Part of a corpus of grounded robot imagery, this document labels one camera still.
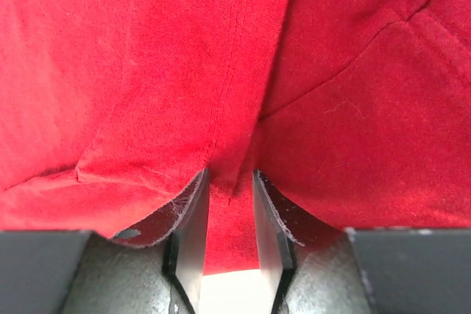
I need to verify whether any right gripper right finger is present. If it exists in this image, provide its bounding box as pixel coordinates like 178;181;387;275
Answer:
252;170;373;313

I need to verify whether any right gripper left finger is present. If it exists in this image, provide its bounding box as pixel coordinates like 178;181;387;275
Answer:
60;169;209;313

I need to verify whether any dark red t shirt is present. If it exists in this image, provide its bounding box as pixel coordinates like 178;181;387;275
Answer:
1;0;470;274

